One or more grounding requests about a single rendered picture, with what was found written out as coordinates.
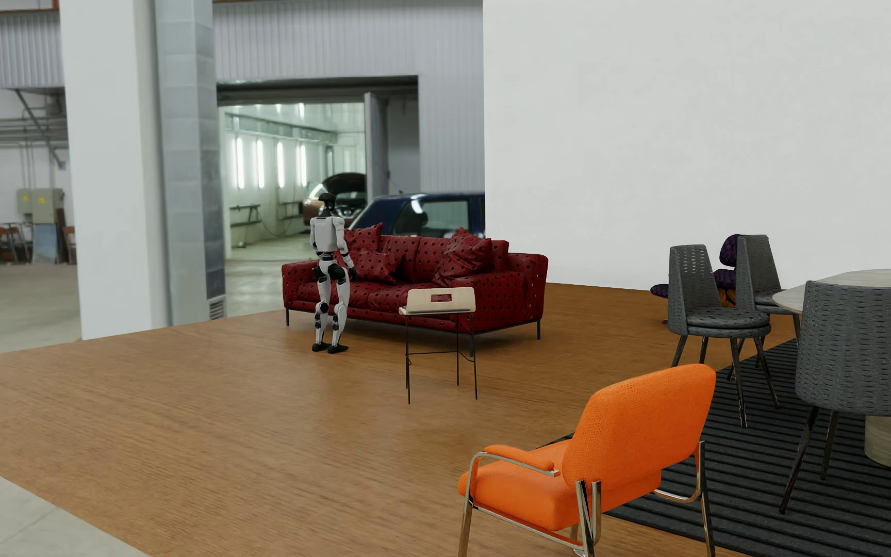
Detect orange chair chrome frame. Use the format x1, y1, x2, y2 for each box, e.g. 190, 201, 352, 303
457, 364, 718, 557

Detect brown car open hood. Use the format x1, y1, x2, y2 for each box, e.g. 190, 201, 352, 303
300, 172, 368, 227

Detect white humanoid robot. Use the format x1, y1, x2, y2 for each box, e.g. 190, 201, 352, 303
309, 192, 359, 354

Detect beige electrical cabinet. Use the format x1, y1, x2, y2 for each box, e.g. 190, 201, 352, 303
16, 188, 66, 226

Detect dark blue car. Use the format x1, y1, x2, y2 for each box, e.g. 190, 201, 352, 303
346, 192, 486, 240

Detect beige side table black legs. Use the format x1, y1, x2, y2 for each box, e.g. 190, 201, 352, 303
398, 287, 481, 405

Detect red square cushion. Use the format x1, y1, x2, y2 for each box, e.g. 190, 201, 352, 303
352, 249, 405, 286
343, 223, 385, 257

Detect large red cushion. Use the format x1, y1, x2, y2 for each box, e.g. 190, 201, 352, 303
433, 228, 495, 288

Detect round beige dining table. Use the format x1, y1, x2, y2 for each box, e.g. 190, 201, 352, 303
772, 268, 891, 475

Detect black striped rug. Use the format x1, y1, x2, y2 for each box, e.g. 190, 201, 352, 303
544, 338, 891, 557

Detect purple lounge chair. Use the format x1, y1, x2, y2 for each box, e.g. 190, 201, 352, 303
650, 234, 745, 303

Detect grey woven dining chair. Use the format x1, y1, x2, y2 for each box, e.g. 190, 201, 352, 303
667, 244, 781, 430
779, 281, 891, 548
735, 234, 803, 343

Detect red patterned sofa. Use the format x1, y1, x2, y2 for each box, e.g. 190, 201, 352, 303
282, 229, 549, 342

